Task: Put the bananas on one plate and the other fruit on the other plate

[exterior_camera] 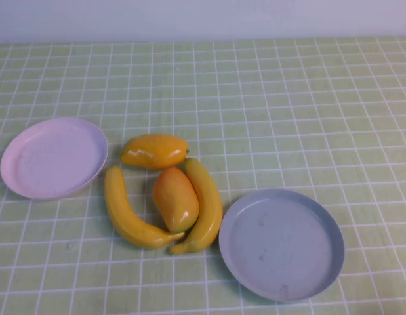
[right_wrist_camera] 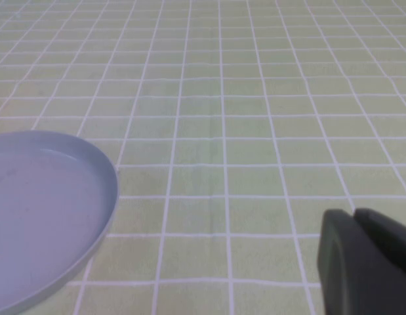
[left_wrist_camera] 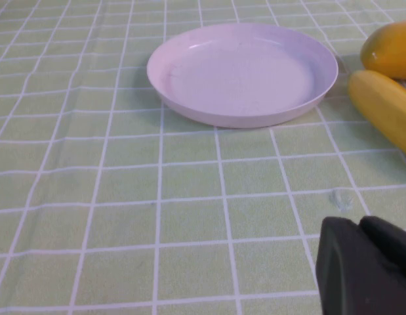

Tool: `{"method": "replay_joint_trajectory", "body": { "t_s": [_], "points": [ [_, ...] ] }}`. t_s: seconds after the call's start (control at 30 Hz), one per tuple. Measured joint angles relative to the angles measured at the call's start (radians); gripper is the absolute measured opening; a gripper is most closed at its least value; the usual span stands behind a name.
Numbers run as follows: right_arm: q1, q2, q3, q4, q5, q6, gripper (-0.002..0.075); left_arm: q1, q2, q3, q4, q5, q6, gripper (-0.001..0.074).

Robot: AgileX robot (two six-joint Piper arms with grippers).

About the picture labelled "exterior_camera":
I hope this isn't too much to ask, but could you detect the yellow plastic banana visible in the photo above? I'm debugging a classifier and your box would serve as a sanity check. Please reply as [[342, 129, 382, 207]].
[[104, 165, 186, 251], [169, 157, 224, 255]]

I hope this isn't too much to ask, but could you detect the yellow plastic mango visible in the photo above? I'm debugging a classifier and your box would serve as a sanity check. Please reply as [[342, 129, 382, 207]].
[[119, 133, 190, 171]]

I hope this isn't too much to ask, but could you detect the orange-blushed plastic mango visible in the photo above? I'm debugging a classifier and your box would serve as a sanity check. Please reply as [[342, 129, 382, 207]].
[[152, 167, 201, 234]]

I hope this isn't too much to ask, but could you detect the blue-grey round plate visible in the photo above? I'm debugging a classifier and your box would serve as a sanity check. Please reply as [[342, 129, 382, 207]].
[[218, 188, 346, 303]]

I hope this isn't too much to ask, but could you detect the pink round plate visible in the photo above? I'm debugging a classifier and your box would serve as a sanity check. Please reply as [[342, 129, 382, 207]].
[[0, 117, 109, 201]]

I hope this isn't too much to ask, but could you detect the green checked tablecloth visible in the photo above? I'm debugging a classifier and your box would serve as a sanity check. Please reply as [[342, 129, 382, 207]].
[[0, 35, 406, 315]]

